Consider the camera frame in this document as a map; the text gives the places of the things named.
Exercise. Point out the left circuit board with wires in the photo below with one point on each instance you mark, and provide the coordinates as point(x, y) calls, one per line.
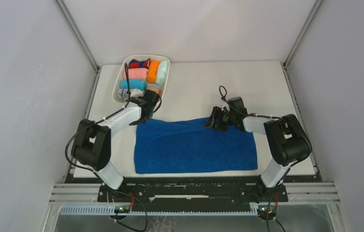
point(123, 209)

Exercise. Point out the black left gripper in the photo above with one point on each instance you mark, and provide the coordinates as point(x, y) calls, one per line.
point(137, 122)

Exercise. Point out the light blue rolled towel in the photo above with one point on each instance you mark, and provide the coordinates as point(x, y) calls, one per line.
point(134, 84)

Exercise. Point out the left aluminium frame post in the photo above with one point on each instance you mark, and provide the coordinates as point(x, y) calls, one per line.
point(68, 18)

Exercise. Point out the aluminium frame post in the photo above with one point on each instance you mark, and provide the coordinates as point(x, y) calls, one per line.
point(303, 32)
point(68, 18)

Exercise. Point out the circuit board with wires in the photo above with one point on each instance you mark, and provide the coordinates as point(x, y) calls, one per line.
point(123, 209)
point(269, 212)

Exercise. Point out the red and blue rolled towel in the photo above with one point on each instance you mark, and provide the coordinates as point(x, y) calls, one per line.
point(135, 64)

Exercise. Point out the white slotted cable duct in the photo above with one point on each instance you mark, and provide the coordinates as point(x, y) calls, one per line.
point(101, 210)

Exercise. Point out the white printed rolled towel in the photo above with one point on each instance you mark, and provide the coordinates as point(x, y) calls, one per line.
point(123, 95)

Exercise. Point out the orange towel with blue dots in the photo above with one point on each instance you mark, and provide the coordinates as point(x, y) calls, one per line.
point(154, 87)

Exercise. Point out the mint green rolled towel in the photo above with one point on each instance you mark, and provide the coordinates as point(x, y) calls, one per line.
point(162, 72)

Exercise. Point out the pink rolled towel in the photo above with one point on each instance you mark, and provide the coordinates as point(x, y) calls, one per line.
point(136, 73)

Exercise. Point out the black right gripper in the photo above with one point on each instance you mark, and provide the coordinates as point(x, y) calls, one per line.
point(218, 112)

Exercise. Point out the right aluminium frame post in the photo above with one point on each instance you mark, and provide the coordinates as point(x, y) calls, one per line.
point(303, 32)

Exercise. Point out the orange rolled towel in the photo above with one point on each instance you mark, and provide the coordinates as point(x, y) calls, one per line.
point(152, 71)

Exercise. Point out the blue microfiber towel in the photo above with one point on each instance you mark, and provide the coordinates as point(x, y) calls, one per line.
point(188, 147)

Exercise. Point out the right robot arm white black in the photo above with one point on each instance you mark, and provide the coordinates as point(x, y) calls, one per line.
point(288, 142)

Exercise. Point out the right circuit board with wires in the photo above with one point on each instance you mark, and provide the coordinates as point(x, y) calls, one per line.
point(269, 212)

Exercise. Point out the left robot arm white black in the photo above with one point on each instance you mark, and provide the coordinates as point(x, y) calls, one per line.
point(91, 145)

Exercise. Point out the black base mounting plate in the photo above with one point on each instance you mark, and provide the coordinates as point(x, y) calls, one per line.
point(192, 193)

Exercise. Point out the white plastic tray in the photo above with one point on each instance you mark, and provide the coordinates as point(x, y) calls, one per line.
point(124, 66)

